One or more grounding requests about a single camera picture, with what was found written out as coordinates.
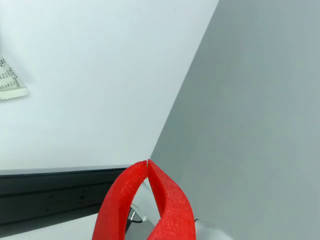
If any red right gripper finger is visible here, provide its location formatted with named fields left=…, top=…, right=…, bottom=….
left=147, top=159, right=196, bottom=240

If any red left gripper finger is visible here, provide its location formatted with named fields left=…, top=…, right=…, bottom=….
left=91, top=160, right=148, bottom=240

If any white snack packet black print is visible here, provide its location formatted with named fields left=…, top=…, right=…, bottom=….
left=0, top=57, right=30, bottom=100

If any black aluminium rail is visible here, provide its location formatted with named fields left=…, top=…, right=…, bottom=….
left=0, top=167, right=131, bottom=232

